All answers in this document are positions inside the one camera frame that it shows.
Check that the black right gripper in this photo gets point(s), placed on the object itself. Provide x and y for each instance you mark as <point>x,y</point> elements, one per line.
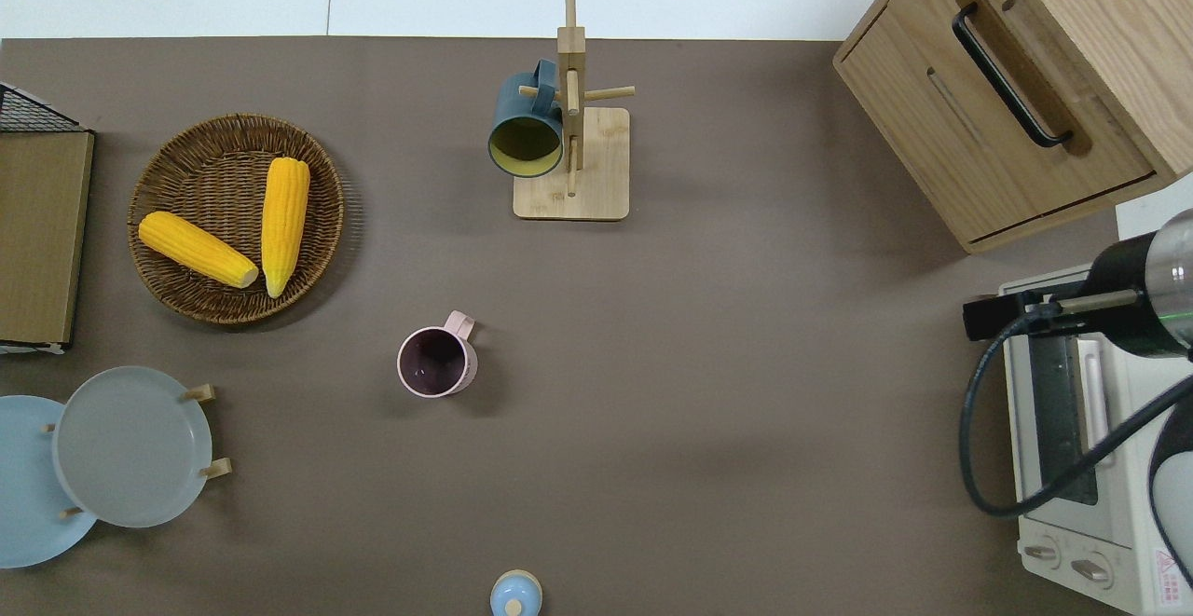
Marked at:
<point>1123,280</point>

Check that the pink mug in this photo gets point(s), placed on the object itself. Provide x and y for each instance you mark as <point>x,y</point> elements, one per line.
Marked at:
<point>433,360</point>

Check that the wooden cabinet box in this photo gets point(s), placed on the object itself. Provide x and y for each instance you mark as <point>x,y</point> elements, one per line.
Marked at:
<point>932,122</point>

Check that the white toaster oven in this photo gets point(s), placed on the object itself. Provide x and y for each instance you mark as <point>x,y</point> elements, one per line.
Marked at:
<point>1137,523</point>

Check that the brown table mat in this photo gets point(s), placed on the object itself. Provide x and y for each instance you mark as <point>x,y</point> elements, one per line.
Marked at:
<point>699,411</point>

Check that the wooden mug tree stand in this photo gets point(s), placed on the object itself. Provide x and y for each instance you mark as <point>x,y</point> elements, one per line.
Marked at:
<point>601,178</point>

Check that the dark blue mug yellow inside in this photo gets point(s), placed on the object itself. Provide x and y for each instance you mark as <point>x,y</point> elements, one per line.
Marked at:
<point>517,108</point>

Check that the small blue bottle top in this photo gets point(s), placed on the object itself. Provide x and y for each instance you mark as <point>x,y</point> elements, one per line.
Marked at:
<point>515,595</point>

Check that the yellow corn cob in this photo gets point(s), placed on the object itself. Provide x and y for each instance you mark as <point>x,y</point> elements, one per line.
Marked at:
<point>196,248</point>
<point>284,225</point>

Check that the round brown wicker basket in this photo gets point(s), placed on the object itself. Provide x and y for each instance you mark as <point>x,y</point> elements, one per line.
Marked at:
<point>214,150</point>

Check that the wooden plate rack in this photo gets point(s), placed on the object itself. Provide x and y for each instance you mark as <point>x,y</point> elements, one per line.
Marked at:
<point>198,393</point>

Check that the grey plate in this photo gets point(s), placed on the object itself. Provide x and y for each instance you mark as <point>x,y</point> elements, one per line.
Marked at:
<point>130,448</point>

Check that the light blue plate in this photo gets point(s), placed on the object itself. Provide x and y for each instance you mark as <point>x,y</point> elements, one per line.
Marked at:
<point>28,495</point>

